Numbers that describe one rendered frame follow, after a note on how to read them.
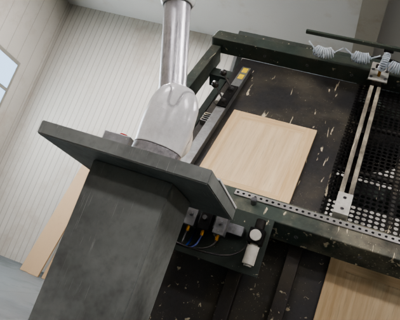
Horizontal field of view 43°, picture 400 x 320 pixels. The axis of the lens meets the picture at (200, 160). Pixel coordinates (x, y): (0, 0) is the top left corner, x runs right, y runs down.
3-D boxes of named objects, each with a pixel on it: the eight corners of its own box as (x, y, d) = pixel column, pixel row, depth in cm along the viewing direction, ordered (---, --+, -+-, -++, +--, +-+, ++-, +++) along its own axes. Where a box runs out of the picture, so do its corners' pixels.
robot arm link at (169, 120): (130, 133, 148) (157, 68, 152) (135, 148, 165) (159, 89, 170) (181, 152, 147) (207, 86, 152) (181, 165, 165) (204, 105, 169)
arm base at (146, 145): (183, 170, 142) (189, 152, 143) (114, 149, 148) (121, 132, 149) (195, 186, 159) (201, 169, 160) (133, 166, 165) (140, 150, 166)
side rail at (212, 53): (126, 171, 237) (124, 153, 229) (211, 60, 313) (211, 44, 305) (137, 174, 235) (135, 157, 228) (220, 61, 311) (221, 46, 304)
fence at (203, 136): (173, 176, 226) (173, 169, 223) (242, 72, 291) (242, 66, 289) (183, 179, 225) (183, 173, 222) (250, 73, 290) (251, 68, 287)
